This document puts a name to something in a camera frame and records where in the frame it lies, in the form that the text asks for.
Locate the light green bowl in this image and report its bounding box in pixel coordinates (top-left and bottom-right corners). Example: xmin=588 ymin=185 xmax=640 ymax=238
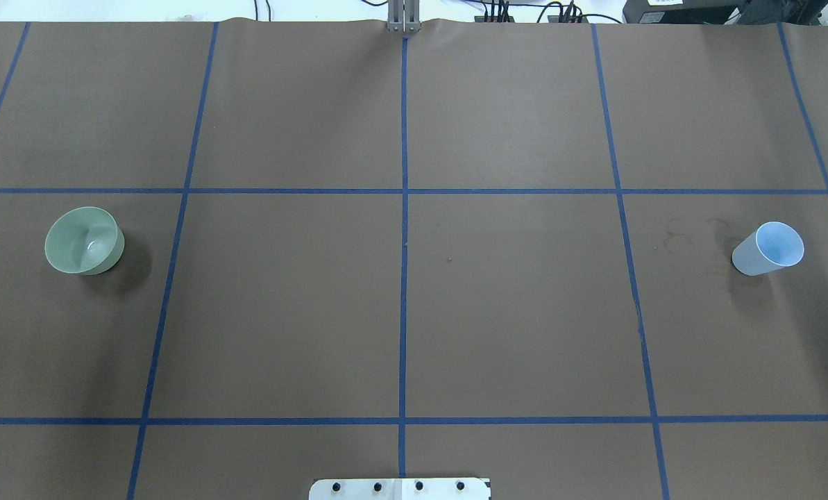
xmin=44 ymin=206 xmax=126 ymax=276

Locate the light blue plastic cup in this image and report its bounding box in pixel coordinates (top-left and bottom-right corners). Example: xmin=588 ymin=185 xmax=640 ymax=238
xmin=731 ymin=221 xmax=805 ymax=276

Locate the black device top right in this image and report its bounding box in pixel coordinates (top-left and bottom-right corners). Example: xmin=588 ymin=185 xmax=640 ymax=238
xmin=622 ymin=1 xmax=828 ymax=26

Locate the grey metal camera post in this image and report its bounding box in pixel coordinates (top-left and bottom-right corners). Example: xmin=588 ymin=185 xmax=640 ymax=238
xmin=386 ymin=0 xmax=422 ymax=34

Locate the white metal base plate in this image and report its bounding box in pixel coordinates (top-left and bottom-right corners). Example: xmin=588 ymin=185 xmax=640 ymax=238
xmin=308 ymin=477 xmax=492 ymax=499

